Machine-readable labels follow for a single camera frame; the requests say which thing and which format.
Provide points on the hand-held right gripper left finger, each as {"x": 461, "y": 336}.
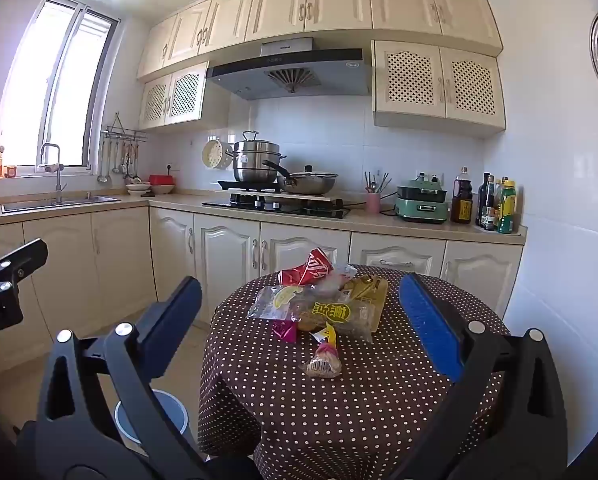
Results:
{"x": 174, "y": 320}

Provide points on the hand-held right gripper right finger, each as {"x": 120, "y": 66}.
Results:
{"x": 429, "y": 320}

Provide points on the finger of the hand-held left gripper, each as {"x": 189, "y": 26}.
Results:
{"x": 24, "y": 257}

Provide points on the gold foil snack bag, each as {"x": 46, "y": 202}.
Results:
{"x": 374, "y": 292}

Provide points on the light blue trash bin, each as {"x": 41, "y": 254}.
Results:
{"x": 171, "y": 412}

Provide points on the white clear plastic wrapper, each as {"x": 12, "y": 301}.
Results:
{"x": 343, "y": 274}

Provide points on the clear bag yellow label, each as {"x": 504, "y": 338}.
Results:
{"x": 329, "y": 316}

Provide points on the clear wrapper yellow print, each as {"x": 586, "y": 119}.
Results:
{"x": 279, "y": 301}

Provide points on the small magenta packet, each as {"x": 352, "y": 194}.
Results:
{"x": 285, "y": 331}

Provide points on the small clear candy wrapper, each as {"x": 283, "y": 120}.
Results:
{"x": 324, "y": 360}

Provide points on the red snack wrapper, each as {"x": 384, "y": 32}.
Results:
{"x": 309, "y": 270}

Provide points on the steel kitchen sink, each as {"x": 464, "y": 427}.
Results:
{"x": 54, "y": 205}

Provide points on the small jar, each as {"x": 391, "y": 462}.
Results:
{"x": 11, "y": 171}

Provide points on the cream lower kitchen cabinets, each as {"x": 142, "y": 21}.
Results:
{"x": 129, "y": 255}

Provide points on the steel kitchen faucet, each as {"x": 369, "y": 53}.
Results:
{"x": 58, "y": 180}

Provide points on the green electric cooker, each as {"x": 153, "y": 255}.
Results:
{"x": 421, "y": 205}

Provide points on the large dark sauce bottle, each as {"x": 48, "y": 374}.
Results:
{"x": 461, "y": 202}

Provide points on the brown polka dot tablecloth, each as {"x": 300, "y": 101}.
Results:
{"x": 279, "y": 385}

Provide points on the slim dark sauce bottle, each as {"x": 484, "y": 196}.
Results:
{"x": 486, "y": 205}

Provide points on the pink utensil holder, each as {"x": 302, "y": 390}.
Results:
{"x": 373, "y": 203}

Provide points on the white bowl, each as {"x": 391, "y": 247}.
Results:
{"x": 138, "y": 188}
{"x": 163, "y": 190}

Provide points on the yellow green bottle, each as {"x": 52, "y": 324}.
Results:
{"x": 507, "y": 210}

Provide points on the row of hanging utensils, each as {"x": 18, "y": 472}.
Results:
{"x": 121, "y": 160}

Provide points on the red container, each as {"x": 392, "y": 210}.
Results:
{"x": 160, "y": 180}

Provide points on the black gas stove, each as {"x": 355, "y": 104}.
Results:
{"x": 279, "y": 208}

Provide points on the kitchen window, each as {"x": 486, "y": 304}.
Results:
{"x": 59, "y": 85}

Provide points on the cream perforated steamer plate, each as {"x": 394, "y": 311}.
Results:
{"x": 216, "y": 154}

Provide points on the steel steamer pot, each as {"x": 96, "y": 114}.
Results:
{"x": 254, "y": 165}

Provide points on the steel wok with lid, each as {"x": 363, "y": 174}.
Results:
{"x": 309, "y": 183}

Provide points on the small lattice door cabinet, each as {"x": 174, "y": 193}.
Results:
{"x": 179, "y": 97}

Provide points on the large lattice door cabinet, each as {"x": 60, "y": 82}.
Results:
{"x": 439, "y": 85}

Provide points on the grey range hood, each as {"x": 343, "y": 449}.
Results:
{"x": 289, "y": 67}

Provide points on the wall utensil rack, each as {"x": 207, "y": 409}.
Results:
{"x": 124, "y": 134}

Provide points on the cream upper wall cabinets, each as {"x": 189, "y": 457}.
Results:
{"x": 329, "y": 5}

